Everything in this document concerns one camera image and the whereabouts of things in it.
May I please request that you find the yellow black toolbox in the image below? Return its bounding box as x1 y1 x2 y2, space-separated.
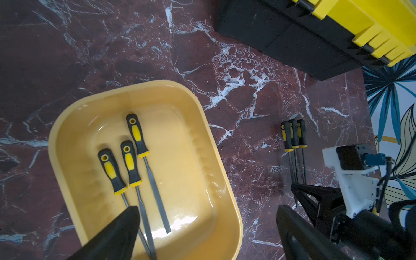
214 1 416 80

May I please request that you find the yellow black file tool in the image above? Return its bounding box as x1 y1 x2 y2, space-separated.
281 121 296 184
120 140 157 260
289 119 299 184
126 113 171 234
97 148 153 260
296 119 308 184

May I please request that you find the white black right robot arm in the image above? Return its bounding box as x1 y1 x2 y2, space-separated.
291 184 416 260

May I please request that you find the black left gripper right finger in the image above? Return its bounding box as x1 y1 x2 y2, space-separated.
276 205 349 260

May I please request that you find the yellow plastic storage tray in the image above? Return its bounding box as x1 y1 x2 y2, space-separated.
48 80 243 260

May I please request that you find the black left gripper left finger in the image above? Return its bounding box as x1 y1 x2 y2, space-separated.
70 206 140 260

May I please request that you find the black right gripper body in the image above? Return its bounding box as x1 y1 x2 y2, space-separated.
291 184 347 241

